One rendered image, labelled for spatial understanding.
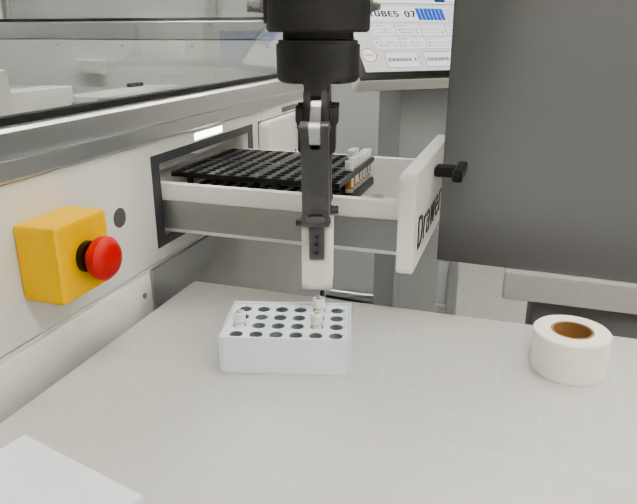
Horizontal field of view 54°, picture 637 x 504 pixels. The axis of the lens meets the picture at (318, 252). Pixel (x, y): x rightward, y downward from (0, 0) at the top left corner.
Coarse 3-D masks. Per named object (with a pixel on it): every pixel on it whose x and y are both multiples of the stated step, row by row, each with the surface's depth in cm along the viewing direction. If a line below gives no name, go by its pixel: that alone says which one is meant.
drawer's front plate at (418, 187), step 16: (432, 144) 81; (416, 160) 71; (432, 160) 74; (400, 176) 64; (416, 176) 64; (432, 176) 75; (400, 192) 64; (416, 192) 64; (432, 192) 77; (400, 208) 65; (416, 208) 65; (400, 224) 65; (416, 224) 67; (432, 224) 80; (400, 240) 66; (416, 240) 68; (400, 256) 66; (416, 256) 69; (400, 272) 67
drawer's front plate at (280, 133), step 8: (272, 120) 103; (280, 120) 105; (288, 120) 108; (264, 128) 101; (272, 128) 102; (280, 128) 105; (288, 128) 109; (296, 128) 113; (264, 136) 101; (272, 136) 102; (280, 136) 106; (288, 136) 109; (296, 136) 113; (264, 144) 101; (272, 144) 103; (280, 144) 106; (288, 144) 110; (296, 144) 114
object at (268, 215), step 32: (192, 160) 90; (384, 160) 90; (192, 192) 74; (224, 192) 73; (256, 192) 72; (288, 192) 71; (384, 192) 92; (192, 224) 75; (224, 224) 74; (256, 224) 73; (288, 224) 71; (352, 224) 69; (384, 224) 68
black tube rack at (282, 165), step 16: (208, 160) 86; (224, 160) 85; (240, 160) 85; (256, 160) 85; (272, 160) 85; (288, 160) 85; (336, 160) 85; (192, 176) 78; (208, 176) 77; (224, 176) 76; (240, 176) 76; (256, 176) 76; (272, 176) 76; (288, 176) 76; (336, 192) 80
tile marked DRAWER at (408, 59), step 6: (384, 54) 151; (390, 54) 151; (396, 54) 152; (402, 54) 153; (408, 54) 153; (414, 54) 154; (390, 60) 151; (396, 60) 151; (402, 60) 152; (408, 60) 152; (414, 60) 153; (390, 66) 150; (396, 66) 150; (402, 66) 151; (408, 66) 152; (414, 66) 152; (420, 66) 153
